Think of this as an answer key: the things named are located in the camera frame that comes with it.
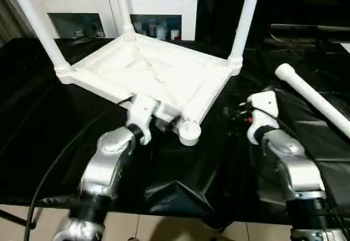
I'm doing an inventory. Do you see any white plastic table top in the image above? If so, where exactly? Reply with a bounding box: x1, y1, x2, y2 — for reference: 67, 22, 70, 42
55, 32, 244, 146

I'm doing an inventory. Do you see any white plastic table leg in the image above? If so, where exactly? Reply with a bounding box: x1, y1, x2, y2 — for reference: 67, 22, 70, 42
226, 0, 264, 68
2, 0, 73, 77
274, 63, 350, 139
112, 0, 137, 42

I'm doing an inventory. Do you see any black horizontal bar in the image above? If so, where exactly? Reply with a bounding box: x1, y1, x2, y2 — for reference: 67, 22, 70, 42
271, 25, 350, 34

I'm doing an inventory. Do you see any dark cabinet with yellow label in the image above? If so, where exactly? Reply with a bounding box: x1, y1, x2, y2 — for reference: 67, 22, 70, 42
196, 0, 350, 44

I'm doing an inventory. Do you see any black work mat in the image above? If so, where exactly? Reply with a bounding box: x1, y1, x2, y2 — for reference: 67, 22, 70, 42
0, 36, 350, 231

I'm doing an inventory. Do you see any black slanted floor rod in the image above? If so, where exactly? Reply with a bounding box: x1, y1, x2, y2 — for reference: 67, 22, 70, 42
0, 209, 36, 230

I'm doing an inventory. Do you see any grey curtain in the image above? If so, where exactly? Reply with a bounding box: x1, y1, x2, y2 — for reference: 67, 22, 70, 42
0, 0, 25, 48

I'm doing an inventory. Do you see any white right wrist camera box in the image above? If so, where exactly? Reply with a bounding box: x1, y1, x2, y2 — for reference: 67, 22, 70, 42
245, 90, 281, 146

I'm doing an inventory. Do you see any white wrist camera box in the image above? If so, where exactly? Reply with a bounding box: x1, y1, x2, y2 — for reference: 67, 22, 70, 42
125, 93, 160, 144
245, 90, 281, 146

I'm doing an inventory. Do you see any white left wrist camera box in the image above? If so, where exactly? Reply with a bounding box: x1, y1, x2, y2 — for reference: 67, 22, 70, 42
125, 93, 160, 144

